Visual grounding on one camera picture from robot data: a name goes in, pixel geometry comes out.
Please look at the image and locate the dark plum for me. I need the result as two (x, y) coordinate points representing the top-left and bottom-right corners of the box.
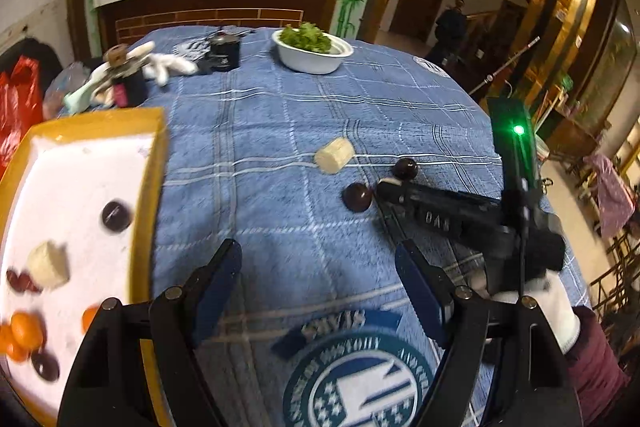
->
(341, 182), (373, 213)
(101, 199), (132, 233)
(392, 157), (419, 181)

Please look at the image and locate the yellow rimmed white tray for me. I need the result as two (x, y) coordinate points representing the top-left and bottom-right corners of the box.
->
(1, 108), (168, 426)

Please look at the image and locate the white sugarcane chunk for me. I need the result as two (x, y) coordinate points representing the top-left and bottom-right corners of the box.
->
(314, 136), (355, 174)
(378, 178), (402, 186)
(26, 241), (70, 289)

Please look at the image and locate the large orange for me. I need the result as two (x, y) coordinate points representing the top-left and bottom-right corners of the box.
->
(10, 311), (44, 352)

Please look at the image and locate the red date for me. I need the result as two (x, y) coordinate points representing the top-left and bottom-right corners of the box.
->
(6, 269), (42, 295)

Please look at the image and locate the maroon right sleeve forearm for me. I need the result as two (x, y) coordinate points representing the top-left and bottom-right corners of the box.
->
(565, 307), (630, 426)

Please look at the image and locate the right white gloved hand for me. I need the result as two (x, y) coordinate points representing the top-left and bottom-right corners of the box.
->
(466, 269), (580, 355)

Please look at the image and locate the blue plaid tablecloth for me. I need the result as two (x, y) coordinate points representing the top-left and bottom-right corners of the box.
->
(54, 25), (591, 427)

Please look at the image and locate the white bowl of lettuce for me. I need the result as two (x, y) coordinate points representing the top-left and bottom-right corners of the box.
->
(272, 23), (354, 75)

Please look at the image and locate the small orange at tray edge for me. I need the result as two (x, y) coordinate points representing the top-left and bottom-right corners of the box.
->
(30, 350), (60, 383)

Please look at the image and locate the small orange by tray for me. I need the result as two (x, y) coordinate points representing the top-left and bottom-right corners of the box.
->
(0, 323), (29, 363)

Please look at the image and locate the black small box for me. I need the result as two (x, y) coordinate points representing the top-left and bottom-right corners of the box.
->
(198, 30), (241, 74)

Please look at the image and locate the dark bottle with cork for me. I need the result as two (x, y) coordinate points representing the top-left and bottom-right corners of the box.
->
(63, 43), (151, 115)

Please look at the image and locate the white glove on table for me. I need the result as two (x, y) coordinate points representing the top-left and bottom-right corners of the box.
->
(127, 41), (200, 88)

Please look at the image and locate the red plastic bag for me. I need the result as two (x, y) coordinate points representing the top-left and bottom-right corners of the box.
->
(0, 55), (43, 174)

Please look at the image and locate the wooden sideboard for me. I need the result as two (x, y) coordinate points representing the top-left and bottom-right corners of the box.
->
(98, 0), (331, 50)

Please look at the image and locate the mop with metal handle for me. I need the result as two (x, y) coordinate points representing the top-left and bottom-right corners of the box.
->
(469, 36), (540, 95)

